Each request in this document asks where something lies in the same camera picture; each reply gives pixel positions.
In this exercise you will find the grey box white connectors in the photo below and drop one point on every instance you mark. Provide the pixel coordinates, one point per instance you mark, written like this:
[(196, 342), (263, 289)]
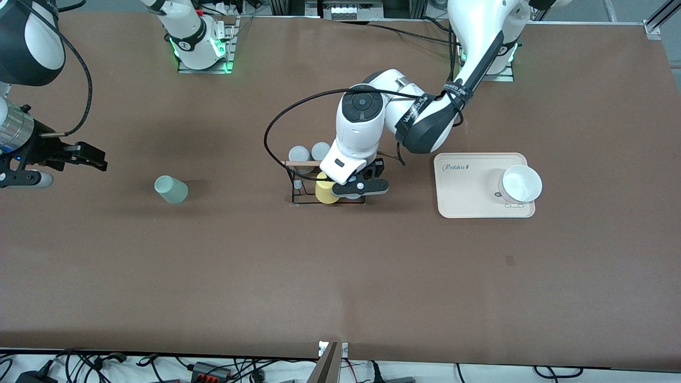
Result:
[(346, 9)]

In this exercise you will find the beige rabbit print tray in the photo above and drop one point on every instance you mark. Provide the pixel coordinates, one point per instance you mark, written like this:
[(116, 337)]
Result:
[(468, 205)]

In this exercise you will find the grey camera stand post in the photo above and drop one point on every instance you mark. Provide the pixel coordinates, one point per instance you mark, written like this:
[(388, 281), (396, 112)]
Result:
[(325, 367)]

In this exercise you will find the yellow plastic cup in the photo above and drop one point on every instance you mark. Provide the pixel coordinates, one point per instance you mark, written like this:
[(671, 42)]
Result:
[(323, 192)]

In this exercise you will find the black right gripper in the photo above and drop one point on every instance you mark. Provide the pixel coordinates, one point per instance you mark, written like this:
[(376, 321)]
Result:
[(38, 149)]

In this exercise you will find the aluminium corner bracket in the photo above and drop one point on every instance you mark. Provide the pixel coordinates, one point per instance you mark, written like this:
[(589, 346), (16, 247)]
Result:
[(652, 30)]

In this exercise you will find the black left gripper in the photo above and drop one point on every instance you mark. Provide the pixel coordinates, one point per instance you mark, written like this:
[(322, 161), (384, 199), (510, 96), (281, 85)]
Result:
[(374, 169)]

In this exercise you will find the black power adapter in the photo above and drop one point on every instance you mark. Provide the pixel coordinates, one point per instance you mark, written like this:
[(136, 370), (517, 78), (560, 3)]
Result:
[(34, 377)]

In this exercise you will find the black floor plug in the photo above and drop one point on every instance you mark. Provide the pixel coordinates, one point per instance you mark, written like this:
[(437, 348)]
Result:
[(375, 372)]

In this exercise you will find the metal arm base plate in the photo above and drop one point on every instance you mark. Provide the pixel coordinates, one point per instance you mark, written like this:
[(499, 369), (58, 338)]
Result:
[(505, 78), (229, 48)]

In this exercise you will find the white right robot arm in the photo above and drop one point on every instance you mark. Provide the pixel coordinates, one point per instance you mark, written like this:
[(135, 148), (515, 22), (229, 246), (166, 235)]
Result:
[(186, 32)]

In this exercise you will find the small white bracket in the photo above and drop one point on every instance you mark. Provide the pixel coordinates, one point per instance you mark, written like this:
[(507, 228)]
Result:
[(344, 349)]

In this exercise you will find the pale green plastic cup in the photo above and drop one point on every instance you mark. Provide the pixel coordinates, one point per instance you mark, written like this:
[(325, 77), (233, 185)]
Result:
[(171, 190)]

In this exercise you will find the grey plastic cup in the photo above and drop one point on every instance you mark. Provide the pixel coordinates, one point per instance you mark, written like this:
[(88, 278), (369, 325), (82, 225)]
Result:
[(320, 150), (299, 154)]

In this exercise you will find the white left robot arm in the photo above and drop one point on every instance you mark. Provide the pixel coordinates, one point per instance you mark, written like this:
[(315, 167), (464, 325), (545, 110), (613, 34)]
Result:
[(425, 117)]

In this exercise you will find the black orange power strip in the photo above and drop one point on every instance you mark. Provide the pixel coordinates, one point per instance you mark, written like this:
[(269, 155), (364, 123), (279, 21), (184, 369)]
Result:
[(210, 371)]

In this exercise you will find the white bowl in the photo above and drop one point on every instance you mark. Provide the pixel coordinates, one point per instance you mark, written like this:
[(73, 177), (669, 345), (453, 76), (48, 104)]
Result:
[(522, 183)]

